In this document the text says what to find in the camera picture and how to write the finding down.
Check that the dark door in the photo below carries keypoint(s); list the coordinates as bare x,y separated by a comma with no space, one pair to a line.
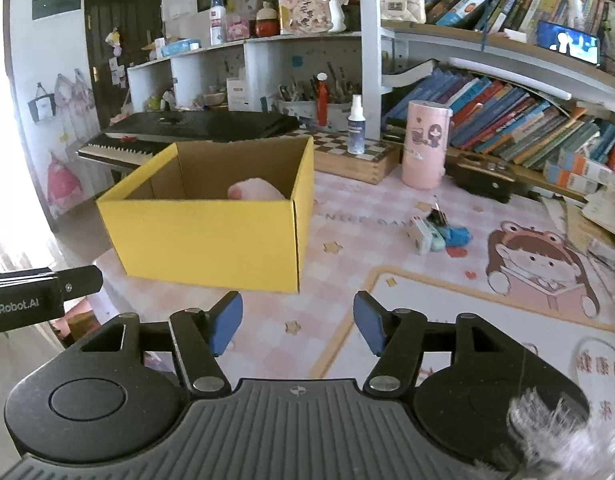
122,10

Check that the pink plush pig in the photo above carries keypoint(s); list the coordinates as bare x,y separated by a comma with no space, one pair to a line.
252,189

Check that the phone with lit screen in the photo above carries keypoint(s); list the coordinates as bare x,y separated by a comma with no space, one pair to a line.
567,42

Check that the white box red label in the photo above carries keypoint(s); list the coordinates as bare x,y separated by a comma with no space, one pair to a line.
236,95

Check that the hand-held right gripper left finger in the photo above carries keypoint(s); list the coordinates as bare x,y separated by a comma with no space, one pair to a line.
226,325

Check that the black case with knobs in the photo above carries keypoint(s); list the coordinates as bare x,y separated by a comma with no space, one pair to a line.
485,180

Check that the stack of white orange boxes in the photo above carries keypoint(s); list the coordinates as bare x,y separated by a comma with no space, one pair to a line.
577,172

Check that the pile of papers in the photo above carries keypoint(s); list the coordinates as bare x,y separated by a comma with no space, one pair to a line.
605,220

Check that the white pen holder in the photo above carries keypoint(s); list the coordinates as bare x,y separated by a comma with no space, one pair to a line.
300,112

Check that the decorated card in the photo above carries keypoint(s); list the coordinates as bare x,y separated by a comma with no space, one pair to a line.
310,5

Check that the white spray bottle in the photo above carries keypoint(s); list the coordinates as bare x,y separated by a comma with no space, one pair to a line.
356,132

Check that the pink cylinder container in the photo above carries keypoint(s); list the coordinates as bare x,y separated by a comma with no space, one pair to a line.
425,150

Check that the small white box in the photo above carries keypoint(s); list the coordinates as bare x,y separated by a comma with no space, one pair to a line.
421,234

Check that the pink printed box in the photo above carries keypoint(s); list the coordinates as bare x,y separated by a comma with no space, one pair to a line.
237,29

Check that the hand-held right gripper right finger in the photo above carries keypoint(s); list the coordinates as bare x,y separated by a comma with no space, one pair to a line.
370,322

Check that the blurred white fuzzy thing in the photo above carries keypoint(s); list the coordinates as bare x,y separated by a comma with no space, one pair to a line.
552,425

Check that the red round doll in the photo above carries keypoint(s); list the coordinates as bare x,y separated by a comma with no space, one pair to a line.
266,22

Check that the blue tissue pack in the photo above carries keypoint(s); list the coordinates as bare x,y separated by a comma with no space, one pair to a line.
180,47

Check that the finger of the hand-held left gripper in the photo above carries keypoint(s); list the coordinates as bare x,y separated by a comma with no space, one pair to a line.
77,280

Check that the row of books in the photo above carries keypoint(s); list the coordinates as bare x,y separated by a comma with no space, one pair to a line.
512,0
507,120

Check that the pink checked desktop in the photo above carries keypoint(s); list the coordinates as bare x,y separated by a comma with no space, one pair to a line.
347,260

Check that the yellow cardboard box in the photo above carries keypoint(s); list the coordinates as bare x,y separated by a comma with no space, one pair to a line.
202,245

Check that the black electric keyboard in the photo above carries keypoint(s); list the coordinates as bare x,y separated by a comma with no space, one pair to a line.
197,125

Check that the wooden bookshelf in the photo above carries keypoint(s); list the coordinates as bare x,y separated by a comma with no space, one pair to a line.
437,35

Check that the red white tube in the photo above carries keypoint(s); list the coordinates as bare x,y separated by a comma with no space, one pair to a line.
322,105

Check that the black binder clip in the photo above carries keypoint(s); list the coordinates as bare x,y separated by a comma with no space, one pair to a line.
437,217

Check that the wooden chessboard box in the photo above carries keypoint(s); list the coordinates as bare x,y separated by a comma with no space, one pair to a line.
367,162

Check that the white shelf unit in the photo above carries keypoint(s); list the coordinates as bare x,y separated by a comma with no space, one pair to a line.
267,55

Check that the blue plastic toy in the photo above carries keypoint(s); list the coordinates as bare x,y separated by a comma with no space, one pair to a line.
457,236

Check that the white blue bottle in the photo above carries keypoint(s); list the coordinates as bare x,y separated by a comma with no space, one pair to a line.
217,22

